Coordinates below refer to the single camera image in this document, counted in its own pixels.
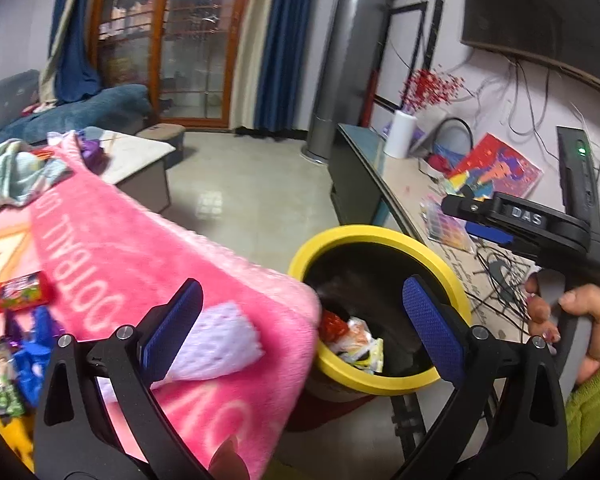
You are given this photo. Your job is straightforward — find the white topped coffee table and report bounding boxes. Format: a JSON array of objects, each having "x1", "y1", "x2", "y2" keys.
[{"x1": 92, "y1": 129, "x2": 177, "y2": 213}]

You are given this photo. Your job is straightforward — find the hanging cables bundle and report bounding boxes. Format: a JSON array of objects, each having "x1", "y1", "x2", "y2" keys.
[{"x1": 500, "y1": 57, "x2": 600, "y2": 181}]

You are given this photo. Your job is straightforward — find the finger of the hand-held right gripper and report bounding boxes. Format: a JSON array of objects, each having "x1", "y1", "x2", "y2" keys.
[
  {"x1": 441, "y1": 192, "x2": 503, "y2": 224},
  {"x1": 464, "y1": 221, "x2": 516, "y2": 247}
]

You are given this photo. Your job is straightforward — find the blue pleated curtain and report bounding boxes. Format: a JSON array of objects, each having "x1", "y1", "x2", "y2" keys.
[{"x1": 252, "y1": 0, "x2": 321, "y2": 133}]

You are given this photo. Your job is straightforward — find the white foam fruit net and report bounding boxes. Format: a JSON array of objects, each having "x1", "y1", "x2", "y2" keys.
[{"x1": 97, "y1": 302, "x2": 263, "y2": 403}]

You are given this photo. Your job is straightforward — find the colourful paint palette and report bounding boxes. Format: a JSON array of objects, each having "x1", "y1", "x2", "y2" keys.
[{"x1": 420, "y1": 195, "x2": 477, "y2": 253}]

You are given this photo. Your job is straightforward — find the red colourful picture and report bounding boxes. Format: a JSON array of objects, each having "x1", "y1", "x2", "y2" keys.
[{"x1": 447, "y1": 132, "x2": 545, "y2": 201}]

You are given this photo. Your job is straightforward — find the wall mounted television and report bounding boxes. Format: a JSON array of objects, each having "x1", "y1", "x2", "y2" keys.
[{"x1": 460, "y1": 0, "x2": 600, "y2": 98}]

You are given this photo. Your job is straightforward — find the green snack wrapper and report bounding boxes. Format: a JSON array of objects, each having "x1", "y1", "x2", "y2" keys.
[{"x1": 0, "y1": 342, "x2": 30, "y2": 418}]

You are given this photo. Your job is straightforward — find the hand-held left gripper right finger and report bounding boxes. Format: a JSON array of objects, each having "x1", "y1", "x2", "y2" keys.
[{"x1": 392, "y1": 275, "x2": 568, "y2": 480}]

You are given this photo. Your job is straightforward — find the black cable loop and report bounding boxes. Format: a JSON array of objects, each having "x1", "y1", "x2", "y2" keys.
[{"x1": 417, "y1": 117, "x2": 476, "y2": 171}]

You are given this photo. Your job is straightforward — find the grey standing air conditioner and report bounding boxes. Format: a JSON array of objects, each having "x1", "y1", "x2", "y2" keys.
[{"x1": 300, "y1": 0, "x2": 398, "y2": 166}]

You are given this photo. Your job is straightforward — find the wooden framed glass door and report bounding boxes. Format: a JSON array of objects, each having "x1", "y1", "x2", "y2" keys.
[{"x1": 87, "y1": 0, "x2": 258, "y2": 128}]

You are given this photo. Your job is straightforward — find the grey sofa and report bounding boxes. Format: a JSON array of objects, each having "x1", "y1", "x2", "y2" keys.
[{"x1": 0, "y1": 69, "x2": 153, "y2": 146}]

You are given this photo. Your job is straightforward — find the red cylindrical candy wrapper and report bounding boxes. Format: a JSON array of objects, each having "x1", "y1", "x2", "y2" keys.
[{"x1": 2, "y1": 271, "x2": 51, "y2": 311}]

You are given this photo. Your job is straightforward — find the grey stool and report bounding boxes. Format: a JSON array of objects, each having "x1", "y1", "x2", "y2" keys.
[{"x1": 136, "y1": 124, "x2": 186, "y2": 168}]

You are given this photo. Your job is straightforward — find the white paper roll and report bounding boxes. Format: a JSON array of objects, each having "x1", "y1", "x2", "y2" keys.
[{"x1": 384, "y1": 109, "x2": 418, "y2": 158}]

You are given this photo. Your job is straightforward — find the blue window curtain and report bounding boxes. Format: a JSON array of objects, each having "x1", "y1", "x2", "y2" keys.
[{"x1": 39, "y1": 0, "x2": 103, "y2": 106}]

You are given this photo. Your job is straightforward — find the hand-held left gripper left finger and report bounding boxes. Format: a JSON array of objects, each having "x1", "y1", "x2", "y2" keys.
[{"x1": 34, "y1": 278, "x2": 216, "y2": 480}]

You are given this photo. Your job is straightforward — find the pink printed blanket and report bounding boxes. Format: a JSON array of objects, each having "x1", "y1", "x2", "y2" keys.
[{"x1": 0, "y1": 132, "x2": 323, "y2": 480}]

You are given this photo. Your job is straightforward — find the black wire tangle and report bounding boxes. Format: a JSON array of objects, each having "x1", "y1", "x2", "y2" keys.
[{"x1": 472, "y1": 245, "x2": 531, "y2": 321}]

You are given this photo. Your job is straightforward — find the purple plastic bag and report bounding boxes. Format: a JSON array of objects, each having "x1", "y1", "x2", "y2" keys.
[{"x1": 79, "y1": 136, "x2": 109, "y2": 176}]

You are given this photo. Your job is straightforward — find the red berry branches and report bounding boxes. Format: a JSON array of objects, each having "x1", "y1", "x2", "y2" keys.
[{"x1": 402, "y1": 66, "x2": 468, "y2": 113}]

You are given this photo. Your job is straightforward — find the blue shiny wrapper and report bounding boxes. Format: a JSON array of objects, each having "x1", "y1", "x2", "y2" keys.
[{"x1": 7, "y1": 307, "x2": 63, "y2": 406}]

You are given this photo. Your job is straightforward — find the red snack wrapper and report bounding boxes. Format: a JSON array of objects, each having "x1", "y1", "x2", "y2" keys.
[{"x1": 320, "y1": 310, "x2": 352, "y2": 347}]

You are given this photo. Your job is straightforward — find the blue sofa blanket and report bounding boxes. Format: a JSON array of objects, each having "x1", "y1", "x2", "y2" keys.
[{"x1": 0, "y1": 84, "x2": 153, "y2": 143}]

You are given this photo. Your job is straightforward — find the light blue cloth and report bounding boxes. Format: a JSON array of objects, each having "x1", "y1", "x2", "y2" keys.
[{"x1": 0, "y1": 139, "x2": 76, "y2": 206}]

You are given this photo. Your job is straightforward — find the beige curtain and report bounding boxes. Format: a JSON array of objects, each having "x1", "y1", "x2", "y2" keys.
[{"x1": 228, "y1": 0, "x2": 281, "y2": 131}]

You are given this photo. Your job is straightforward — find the white and yellow wrapper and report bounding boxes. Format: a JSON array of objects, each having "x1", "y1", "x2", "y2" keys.
[{"x1": 337, "y1": 317, "x2": 385, "y2": 373}]

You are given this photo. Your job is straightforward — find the yellow rimmed black trash bin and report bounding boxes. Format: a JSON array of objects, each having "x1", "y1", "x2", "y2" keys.
[{"x1": 285, "y1": 226, "x2": 473, "y2": 431}]

